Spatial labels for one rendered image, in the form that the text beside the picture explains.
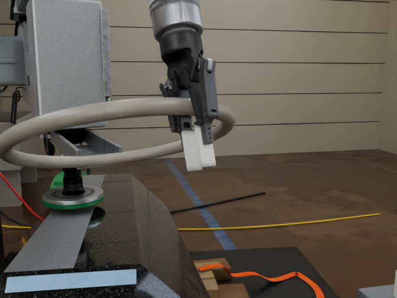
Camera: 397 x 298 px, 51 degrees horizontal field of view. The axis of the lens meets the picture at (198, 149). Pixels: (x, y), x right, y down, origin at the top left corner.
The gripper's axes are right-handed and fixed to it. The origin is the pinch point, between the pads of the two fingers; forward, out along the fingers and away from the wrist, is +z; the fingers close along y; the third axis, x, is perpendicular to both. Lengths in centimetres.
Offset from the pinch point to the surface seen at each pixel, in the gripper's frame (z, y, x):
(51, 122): -6.9, 9.6, 20.9
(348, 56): -210, 263, -600
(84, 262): 18, 53, -1
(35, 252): 13, 67, 6
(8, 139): -6.7, 19.2, 24.5
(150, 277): 24, 43, -14
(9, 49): -74, 125, -11
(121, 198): -1, 91, -37
